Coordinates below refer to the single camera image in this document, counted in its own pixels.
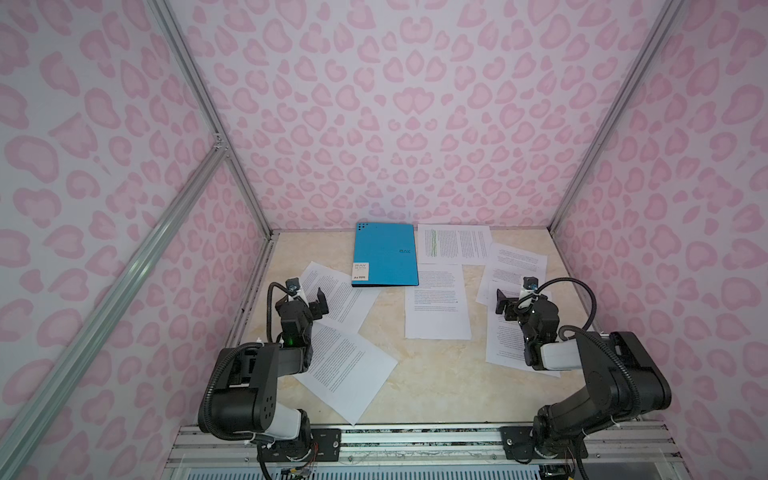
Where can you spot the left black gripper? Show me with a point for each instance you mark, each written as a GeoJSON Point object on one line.
{"type": "Point", "coordinates": [300, 307]}

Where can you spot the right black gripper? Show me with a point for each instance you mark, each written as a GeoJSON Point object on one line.
{"type": "Point", "coordinates": [522, 309]}

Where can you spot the printed paper sheet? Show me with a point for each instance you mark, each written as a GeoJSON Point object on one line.
{"type": "Point", "coordinates": [437, 308]}

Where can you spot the blue black file folder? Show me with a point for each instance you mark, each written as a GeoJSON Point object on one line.
{"type": "Point", "coordinates": [384, 255]}

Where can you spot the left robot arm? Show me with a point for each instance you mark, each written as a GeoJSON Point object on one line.
{"type": "Point", "coordinates": [240, 401]}

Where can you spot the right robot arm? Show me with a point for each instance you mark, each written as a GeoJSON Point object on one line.
{"type": "Point", "coordinates": [622, 381]}

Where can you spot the green highlighted paper sheet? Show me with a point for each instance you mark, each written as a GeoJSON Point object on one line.
{"type": "Point", "coordinates": [453, 244]}

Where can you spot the left diagonal aluminium strut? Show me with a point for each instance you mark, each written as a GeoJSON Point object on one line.
{"type": "Point", "coordinates": [36, 417]}

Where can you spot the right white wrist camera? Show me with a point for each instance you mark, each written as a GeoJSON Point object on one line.
{"type": "Point", "coordinates": [529, 286]}

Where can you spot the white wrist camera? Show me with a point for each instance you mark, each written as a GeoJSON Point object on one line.
{"type": "Point", "coordinates": [529, 286]}
{"type": "Point", "coordinates": [295, 290]}

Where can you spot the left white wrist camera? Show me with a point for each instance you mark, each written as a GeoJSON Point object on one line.
{"type": "Point", "coordinates": [295, 290]}

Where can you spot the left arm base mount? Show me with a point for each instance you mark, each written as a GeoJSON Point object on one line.
{"type": "Point", "coordinates": [317, 444]}

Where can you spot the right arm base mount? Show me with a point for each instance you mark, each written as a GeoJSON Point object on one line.
{"type": "Point", "coordinates": [524, 444]}

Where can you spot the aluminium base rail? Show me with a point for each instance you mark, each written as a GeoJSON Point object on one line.
{"type": "Point", "coordinates": [639, 450]}

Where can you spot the left corner aluminium post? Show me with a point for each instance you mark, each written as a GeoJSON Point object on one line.
{"type": "Point", "coordinates": [179, 48]}

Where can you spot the corner aluminium post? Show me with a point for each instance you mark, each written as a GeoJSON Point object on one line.
{"type": "Point", "coordinates": [179, 48]}
{"type": "Point", "coordinates": [669, 15]}

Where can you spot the right corner aluminium post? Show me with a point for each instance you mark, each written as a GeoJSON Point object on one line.
{"type": "Point", "coordinates": [669, 15]}

